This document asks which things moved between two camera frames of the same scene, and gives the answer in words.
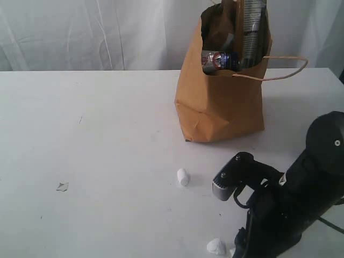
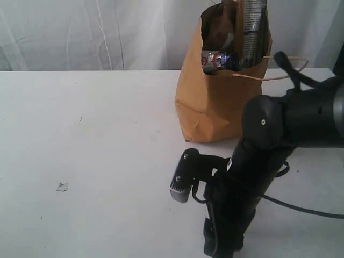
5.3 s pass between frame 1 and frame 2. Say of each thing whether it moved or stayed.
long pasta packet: stayed
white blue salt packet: stayed
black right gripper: moved
